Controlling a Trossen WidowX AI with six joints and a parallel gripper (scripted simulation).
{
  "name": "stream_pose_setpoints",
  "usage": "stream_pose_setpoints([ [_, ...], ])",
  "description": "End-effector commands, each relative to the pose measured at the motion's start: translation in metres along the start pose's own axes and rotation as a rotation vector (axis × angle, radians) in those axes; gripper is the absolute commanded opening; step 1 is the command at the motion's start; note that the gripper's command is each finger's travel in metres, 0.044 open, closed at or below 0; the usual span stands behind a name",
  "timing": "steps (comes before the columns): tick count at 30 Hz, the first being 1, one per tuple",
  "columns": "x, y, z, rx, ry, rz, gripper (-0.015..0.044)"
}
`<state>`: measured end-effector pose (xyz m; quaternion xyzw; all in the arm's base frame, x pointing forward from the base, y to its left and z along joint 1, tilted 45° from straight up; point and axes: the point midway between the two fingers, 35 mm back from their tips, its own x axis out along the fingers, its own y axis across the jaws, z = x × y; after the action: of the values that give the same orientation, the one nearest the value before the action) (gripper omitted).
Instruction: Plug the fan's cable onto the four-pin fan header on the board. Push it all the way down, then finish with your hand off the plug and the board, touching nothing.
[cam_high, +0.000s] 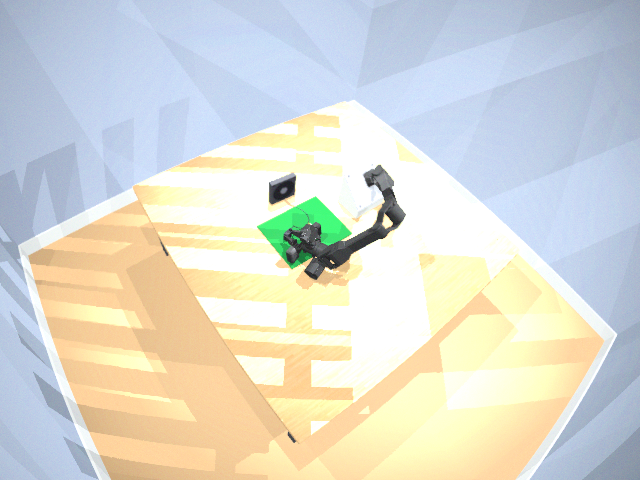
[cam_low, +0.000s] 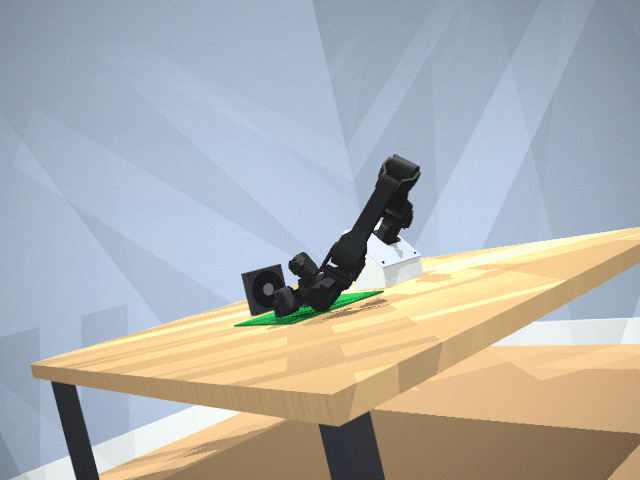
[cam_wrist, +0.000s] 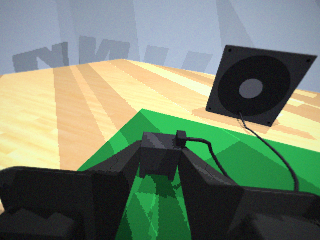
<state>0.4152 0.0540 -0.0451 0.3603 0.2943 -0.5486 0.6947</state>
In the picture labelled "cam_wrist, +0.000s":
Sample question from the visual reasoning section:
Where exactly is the green circuit board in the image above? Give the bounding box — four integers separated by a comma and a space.
76, 108, 320, 240

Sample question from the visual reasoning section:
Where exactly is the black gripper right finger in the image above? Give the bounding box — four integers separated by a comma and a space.
178, 146, 320, 240

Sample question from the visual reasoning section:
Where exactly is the black fan cable with plug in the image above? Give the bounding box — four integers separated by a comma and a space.
139, 112, 299, 191

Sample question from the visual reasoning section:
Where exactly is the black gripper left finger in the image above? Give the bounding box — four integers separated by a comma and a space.
0, 140, 141, 240

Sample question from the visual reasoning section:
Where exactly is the black square cooling fan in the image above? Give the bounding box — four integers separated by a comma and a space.
205, 45, 318, 127

